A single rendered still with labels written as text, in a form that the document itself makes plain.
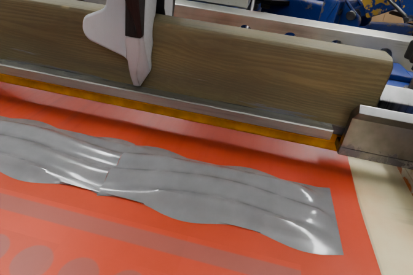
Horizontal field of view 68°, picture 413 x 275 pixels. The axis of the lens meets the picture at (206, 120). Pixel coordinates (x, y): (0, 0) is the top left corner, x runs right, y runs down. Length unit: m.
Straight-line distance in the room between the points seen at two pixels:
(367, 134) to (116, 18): 0.23
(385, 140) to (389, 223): 0.07
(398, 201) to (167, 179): 0.20
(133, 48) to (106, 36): 0.03
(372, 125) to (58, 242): 0.25
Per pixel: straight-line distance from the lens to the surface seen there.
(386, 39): 0.52
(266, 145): 0.32
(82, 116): 0.35
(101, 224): 0.23
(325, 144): 0.32
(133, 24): 0.26
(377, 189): 0.32
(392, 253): 0.27
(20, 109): 0.38
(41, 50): 0.35
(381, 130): 0.30
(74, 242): 0.22
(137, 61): 0.27
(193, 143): 0.31
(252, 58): 0.27
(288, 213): 0.25
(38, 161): 0.29
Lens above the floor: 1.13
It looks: 30 degrees down
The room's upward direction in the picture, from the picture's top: 8 degrees clockwise
